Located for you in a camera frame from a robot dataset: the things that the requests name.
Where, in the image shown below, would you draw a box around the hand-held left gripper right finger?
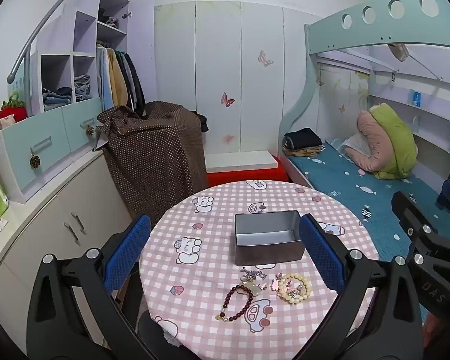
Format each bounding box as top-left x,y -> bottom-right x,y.
299,213 -> 424,360

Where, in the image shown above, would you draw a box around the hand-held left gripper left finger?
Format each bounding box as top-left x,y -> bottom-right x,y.
26,214 -> 152,360

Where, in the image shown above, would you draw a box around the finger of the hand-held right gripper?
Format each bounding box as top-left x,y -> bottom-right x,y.
392,190 -> 450,308

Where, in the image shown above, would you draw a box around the grey metal tin box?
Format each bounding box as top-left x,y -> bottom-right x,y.
234,210 -> 305,268

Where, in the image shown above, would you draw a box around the silver chain necklace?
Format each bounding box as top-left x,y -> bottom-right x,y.
240,266 -> 268,283

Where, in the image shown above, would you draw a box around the blue patterned bed sheet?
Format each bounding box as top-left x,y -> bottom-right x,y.
287,138 -> 450,271

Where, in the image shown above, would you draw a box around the green rolled quilt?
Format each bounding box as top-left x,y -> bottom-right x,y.
369,103 -> 419,180

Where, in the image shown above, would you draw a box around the pink checkered tablecloth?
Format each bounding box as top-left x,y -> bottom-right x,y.
139,179 -> 379,360

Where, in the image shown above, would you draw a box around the brown polka dot cloth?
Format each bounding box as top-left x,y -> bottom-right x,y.
97,101 -> 209,227

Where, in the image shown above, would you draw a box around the white low cabinet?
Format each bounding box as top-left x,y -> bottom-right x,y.
0,150 -> 143,346

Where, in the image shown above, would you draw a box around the tan folded garment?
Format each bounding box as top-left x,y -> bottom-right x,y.
283,145 -> 325,158

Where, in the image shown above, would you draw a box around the white pillow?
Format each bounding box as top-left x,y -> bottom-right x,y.
343,133 -> 372,158

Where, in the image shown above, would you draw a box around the red plastic platform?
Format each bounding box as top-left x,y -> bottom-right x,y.
206,165 -> 289,188

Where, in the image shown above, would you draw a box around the pink rolled quilt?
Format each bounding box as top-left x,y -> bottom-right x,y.
344,110 -> 385,173

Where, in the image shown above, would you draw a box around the dark folded garment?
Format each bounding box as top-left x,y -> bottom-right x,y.
284,127 -> 323,149

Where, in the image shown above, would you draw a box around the white board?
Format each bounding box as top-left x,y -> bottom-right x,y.
204,151 -> 280,171

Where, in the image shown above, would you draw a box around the black cloth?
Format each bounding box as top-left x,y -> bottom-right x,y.
192,109 -> 210,134

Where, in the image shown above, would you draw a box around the teal drawer unit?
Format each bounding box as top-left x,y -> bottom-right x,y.
0,95 -> 106,205

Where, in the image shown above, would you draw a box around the folded jeans stack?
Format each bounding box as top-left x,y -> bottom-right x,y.
74,75 -> 92,102
42,87 -> 74,111

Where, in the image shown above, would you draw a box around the row of hanging clothes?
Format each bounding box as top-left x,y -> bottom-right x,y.
96,45 -> 147,118

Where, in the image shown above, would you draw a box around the grey hanging cloth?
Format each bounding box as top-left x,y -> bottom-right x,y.
388,43 -> 409,62

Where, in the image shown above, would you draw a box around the pink plush toy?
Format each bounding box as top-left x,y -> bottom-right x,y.
0,114 -> 16,136

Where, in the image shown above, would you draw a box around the red strawberry plush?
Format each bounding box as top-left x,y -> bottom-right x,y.
0,92 -> 28,124

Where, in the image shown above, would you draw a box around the white wardrobe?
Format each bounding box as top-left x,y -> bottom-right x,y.
154,2 -> 323,156

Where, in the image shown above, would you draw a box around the lavender shelf unit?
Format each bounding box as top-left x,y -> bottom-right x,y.
30,0 -> 132,115

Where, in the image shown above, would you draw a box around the grey metal handrail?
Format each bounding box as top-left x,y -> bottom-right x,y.
7,0 -> 136,83

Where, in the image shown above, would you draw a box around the grey folded clothes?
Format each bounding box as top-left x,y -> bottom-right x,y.
97,7 -> 121,29

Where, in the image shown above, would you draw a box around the cream bead bracelet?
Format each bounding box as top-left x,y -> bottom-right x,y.
277,273 -> 313,303

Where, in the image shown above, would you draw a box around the dark red bead bracelet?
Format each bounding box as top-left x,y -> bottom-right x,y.
215,284 -> 255,322

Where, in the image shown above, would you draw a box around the teal bunk bed frame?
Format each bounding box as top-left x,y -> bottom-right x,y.
279,0 -> 450,181

